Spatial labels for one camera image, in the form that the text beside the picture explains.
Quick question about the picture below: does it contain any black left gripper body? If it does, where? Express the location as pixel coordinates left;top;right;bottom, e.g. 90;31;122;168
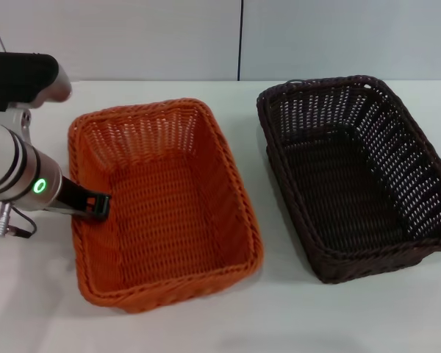
54;176;93;218

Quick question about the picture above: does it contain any orange woven basket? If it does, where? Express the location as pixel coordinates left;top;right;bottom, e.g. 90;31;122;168
68;97;265;314

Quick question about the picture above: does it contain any dark brown woven basket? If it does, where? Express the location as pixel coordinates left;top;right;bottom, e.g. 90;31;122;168
257;74;441;285

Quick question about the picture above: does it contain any black cable with silver plug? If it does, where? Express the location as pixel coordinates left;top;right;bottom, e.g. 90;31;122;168
0;203;36;238

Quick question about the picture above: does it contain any black silver left wrist camera housing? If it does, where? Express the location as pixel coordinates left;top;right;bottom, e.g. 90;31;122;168
0;51;73;111

